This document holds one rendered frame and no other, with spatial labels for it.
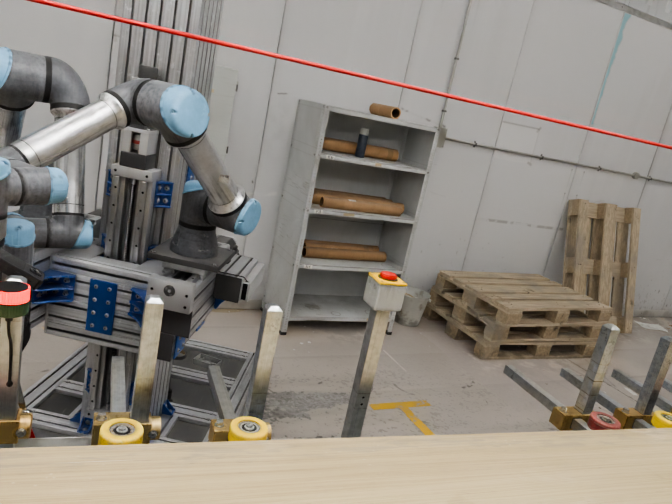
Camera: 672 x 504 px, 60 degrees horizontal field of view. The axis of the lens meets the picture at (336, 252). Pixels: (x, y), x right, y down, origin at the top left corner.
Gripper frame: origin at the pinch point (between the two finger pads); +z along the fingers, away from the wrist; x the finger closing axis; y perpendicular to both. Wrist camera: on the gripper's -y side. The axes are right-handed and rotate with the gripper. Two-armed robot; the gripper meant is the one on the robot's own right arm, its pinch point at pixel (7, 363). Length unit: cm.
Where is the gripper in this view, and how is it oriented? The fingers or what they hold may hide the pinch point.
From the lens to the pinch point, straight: 163.8
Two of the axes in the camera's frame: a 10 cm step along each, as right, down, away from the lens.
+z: -2.1, 9.4, 2.7
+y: -3.3, -3.3, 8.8
